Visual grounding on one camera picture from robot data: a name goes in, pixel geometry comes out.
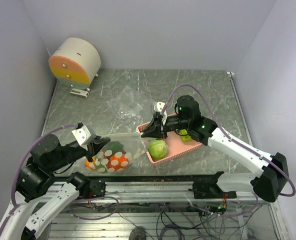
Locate dark green avocado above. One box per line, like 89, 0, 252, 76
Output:
104, 141, 125, 154

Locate pale cabbage lower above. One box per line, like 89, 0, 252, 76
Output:
148, 139, 168, 160

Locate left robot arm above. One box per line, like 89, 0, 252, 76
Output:
0, 134, 110, 240

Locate white bracket block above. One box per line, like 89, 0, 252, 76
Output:
70, 88, 89, 99

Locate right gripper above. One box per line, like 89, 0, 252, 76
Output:
141, 114, 191, 139

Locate aluminium rail frame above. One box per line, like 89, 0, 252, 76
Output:
38, 174, 290, 240

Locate white corner clip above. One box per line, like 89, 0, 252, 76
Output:
227, 71, 235, 79

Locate blue zipper clear bag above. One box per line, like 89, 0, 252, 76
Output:
107, 86, 153, 132

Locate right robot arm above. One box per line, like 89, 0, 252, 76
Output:
141, 95, 289, 203

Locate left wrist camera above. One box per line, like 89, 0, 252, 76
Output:
71, 125, 96, 146

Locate round drawer cabinet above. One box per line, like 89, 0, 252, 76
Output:
48, 37, 101, 90

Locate pink plastic basket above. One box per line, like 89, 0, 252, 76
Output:
146, 131, 202, 166

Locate light green round fruit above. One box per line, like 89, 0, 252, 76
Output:
179, 129, 192, 142

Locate orange mango fruit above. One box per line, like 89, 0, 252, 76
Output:
84, 159, 96, 170

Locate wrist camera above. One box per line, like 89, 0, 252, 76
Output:
151, 101, 166, 117
71, 125, 96, 146

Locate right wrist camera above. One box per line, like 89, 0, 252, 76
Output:
151, 101, 166, 117

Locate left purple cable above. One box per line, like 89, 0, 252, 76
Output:
0, 123, 78, 240

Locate dotted clear zip bag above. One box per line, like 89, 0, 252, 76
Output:
84, 133, 150, 175

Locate tangled floor cables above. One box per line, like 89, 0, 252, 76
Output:
70, 194, 263, 240

